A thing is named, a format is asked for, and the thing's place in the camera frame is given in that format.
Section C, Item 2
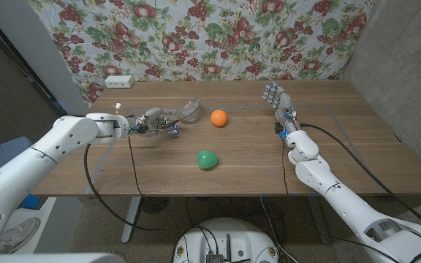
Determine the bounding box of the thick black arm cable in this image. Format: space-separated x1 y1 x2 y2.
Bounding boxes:
83 142 177 240
300 122 421 240

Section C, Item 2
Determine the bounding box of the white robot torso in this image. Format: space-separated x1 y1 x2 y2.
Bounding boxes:
0 251 127 263

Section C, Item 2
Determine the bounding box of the orange ball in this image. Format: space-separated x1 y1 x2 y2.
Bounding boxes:
210 109 229 128

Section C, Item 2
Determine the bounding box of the white power strip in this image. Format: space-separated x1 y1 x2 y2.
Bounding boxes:
104 75 135 89

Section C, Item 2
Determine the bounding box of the white table leg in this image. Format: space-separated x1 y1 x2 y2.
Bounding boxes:
121 196 142 245

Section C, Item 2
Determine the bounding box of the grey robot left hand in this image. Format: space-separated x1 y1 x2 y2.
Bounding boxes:
126 107 180 138

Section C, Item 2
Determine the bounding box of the green ball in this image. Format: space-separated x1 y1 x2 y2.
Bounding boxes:
197 149 219 170

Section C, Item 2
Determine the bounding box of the metal mesh sieve black handle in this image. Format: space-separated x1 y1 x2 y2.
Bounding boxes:
159 98 203 131

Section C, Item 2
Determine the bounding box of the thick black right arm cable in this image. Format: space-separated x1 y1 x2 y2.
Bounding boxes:
300 122 421 240

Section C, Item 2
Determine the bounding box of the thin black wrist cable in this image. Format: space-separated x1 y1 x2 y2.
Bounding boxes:
127 134 164 205
281 138 403 263

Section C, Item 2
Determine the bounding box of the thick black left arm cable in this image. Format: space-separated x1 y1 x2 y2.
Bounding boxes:
83 142 177 240

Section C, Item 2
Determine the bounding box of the grey floor cable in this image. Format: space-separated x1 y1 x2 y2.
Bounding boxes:
259 196 299 263

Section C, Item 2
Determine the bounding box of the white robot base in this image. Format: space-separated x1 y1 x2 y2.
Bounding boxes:
173 217 280 263

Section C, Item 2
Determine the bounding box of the white floor panel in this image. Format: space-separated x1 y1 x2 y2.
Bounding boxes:
12 197 84 255

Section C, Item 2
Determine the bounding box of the grey sneaker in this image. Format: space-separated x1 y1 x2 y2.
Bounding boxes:
0 217 42 255

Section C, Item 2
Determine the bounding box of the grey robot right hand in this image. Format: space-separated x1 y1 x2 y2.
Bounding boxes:
262 81 302 139

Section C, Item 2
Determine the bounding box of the black and blue foot pedal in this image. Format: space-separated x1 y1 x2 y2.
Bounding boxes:
20 193 42 210

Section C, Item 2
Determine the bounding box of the grey table leg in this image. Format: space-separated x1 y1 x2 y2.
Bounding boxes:
307 196 331 245

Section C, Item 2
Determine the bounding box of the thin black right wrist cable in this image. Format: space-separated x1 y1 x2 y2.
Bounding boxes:
281 138 403 263

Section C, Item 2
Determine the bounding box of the black round floor fan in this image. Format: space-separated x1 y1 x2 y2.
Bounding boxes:
140 196 170 216

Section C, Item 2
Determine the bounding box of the floral fruit print backdrop cloth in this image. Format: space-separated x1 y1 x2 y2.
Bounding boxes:
27 0 378 105

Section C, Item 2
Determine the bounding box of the thin black left wrist cable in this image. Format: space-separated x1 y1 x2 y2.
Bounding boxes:
127 134 164 205

